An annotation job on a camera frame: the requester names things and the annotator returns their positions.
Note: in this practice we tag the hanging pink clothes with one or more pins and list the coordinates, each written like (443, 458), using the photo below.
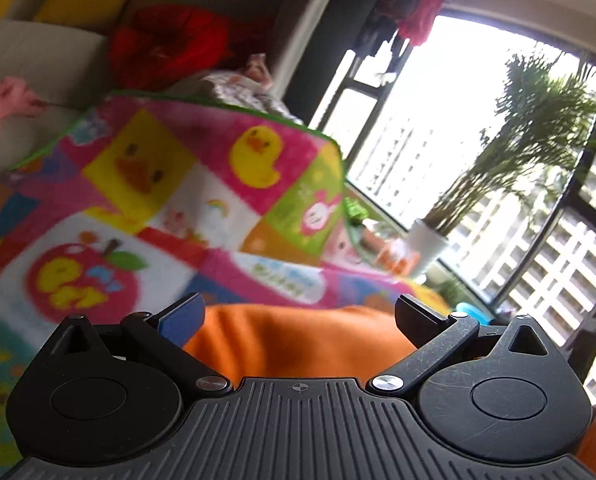
(420, 12)

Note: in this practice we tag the red cushion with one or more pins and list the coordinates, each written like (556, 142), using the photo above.
(170, 45)

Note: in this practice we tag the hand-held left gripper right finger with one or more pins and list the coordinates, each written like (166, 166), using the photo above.
(417, 318)

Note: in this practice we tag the colourful printed play mat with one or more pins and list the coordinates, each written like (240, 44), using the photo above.
(143, 210)

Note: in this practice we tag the orange toy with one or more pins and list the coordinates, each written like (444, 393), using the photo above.
(395, 257)

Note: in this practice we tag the patterned white cloth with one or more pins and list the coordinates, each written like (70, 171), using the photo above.
(248, 87)

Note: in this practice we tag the pink garment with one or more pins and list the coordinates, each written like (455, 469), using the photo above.
(5, 105)

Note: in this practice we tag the potted palm plant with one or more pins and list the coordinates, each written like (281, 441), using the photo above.
(518, 135)

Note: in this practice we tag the white plant pot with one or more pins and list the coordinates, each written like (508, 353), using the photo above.
(428, 247)

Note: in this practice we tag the hanging dark clothes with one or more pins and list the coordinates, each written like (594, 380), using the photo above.
(388, 10)

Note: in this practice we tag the orange garment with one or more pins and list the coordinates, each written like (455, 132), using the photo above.
(298, 340)

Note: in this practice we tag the beige sofa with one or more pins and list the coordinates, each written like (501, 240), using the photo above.
(38, 85)

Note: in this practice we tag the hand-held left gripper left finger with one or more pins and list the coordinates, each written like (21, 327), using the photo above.
(184, 318)

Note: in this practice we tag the window frame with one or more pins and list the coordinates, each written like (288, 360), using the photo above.
(568, 220)

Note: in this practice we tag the green toy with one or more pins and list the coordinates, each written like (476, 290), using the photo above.
(354, 210)

